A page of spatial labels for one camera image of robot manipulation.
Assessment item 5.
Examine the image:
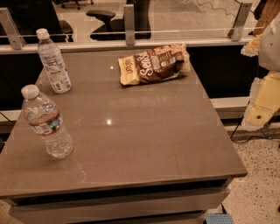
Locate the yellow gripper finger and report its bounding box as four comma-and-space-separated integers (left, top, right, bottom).
241, 71, 280, 128
241, 35, 262, 57

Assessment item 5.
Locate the clear bottle red green label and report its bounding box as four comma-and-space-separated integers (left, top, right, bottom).
21, 84, 74, 159

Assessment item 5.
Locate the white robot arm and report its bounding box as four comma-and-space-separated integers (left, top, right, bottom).
241, 13, 280, 131

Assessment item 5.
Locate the clear bottle blue white label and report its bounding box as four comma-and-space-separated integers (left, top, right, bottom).
36, 28, 72, 94

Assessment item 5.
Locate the brown cream snack bag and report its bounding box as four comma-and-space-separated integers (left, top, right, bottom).
118, 44, 190, 86

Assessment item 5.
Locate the blue perforated crate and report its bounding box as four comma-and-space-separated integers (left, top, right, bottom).
206, 213, 234, 224

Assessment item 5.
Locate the black office chair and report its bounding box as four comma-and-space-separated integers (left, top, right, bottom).
86, 0, 151, 41

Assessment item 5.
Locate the glass partition panel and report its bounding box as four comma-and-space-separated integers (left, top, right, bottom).
0, 0, 261, 42

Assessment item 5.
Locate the black cable on floor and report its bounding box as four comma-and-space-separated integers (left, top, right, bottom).
229, 100, 280, 144

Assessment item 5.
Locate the right metal glass bracket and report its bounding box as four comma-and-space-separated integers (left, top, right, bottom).
227, 3, 252, 41

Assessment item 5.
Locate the metal glass bracket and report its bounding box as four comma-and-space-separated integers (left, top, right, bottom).
123, 4, 135, 46
0, 8, 26, 50
227, 3, 252, 41

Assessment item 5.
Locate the middle metal glass bracket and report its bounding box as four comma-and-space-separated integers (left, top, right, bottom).
123, 4, 135, 46

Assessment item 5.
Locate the left metal glass bracket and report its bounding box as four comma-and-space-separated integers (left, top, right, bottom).
0, 8, 26, 50

